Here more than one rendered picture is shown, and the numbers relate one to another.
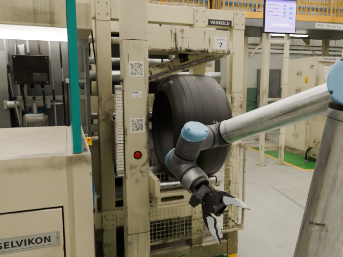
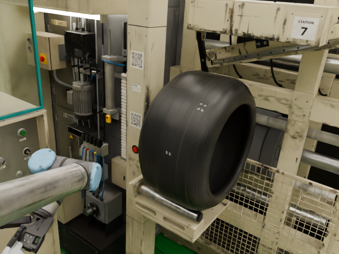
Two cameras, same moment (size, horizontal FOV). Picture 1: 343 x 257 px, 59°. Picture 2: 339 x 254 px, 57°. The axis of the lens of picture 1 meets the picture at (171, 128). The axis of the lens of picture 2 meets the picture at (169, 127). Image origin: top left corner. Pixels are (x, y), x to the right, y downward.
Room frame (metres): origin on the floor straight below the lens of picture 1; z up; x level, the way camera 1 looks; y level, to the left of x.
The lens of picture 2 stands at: (0.86, -1.04, 1.79)
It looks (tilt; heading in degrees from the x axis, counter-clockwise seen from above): 23 degrees down; 53
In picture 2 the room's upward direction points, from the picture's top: 4 degrees clockwise
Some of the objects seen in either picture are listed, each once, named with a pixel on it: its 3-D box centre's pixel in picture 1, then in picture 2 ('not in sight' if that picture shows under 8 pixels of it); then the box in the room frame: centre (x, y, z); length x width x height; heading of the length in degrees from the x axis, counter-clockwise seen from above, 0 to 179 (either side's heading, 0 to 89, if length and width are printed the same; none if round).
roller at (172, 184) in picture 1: (187, 182); (168, 201); (1.59, -0.09, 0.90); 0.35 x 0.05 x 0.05; 109
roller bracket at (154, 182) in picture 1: (148, 178); (156, 175); (1.67, 0.13, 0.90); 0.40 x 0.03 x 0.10; 19
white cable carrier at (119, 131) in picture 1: (120, 130); (127, 119); (1.57, 0.27, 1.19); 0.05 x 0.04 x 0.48; 19
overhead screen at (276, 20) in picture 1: (279, 16); not in sight; (5.31, -1.84, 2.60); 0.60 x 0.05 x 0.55; 103
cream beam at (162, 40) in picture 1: (180, 42); (258, 19); (2.04, -0.06, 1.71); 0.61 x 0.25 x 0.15; 109
